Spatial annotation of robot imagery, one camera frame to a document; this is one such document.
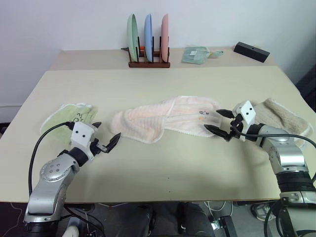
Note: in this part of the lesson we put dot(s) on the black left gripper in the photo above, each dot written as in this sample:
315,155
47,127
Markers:
100,147

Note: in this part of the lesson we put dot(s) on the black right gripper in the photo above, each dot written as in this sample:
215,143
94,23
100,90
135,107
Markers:
236,128

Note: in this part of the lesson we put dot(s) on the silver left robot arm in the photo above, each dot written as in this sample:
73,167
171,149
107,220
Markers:
53,172

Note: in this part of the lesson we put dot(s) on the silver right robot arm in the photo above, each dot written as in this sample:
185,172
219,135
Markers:
286,153

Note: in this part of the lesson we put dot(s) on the green towel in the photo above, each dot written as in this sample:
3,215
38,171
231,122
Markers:
61,121

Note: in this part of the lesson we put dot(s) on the pink towel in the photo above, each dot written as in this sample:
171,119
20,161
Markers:
158,118

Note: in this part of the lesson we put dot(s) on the beige towel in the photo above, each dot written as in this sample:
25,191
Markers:
284,113

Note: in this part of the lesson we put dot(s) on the folded pale green cloth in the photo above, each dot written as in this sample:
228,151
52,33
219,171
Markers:
195,55

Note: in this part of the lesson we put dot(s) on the black rectangular box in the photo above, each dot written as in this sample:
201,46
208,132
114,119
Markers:
251,51

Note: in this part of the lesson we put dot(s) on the brown wooden dish rack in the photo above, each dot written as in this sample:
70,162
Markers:
148,64

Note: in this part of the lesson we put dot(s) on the small orange object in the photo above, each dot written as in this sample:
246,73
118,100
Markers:
141,48

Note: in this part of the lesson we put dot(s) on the dark chair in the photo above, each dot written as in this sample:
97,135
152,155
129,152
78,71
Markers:
307,81

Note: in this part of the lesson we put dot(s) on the white sneaker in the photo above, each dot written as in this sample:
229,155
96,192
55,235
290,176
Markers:
71,230
264,211

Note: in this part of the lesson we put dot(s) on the green plate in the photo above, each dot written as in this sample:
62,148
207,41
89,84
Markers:
131,37

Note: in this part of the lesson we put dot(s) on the dark rounded shape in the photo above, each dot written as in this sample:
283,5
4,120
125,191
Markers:
195,219
155,219

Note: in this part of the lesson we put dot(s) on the pink plate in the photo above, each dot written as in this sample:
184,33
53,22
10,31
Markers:
165,37

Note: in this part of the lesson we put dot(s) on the black table leg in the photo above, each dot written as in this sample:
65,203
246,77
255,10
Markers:
227,225

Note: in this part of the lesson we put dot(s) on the blue plate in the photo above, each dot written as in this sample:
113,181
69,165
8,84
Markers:
148,37

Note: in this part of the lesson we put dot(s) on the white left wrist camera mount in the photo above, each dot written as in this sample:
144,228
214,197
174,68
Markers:
82,132

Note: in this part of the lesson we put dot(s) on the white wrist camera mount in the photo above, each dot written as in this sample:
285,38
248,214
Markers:
247,113
82,132

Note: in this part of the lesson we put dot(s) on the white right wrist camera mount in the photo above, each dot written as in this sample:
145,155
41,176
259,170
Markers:
247,113

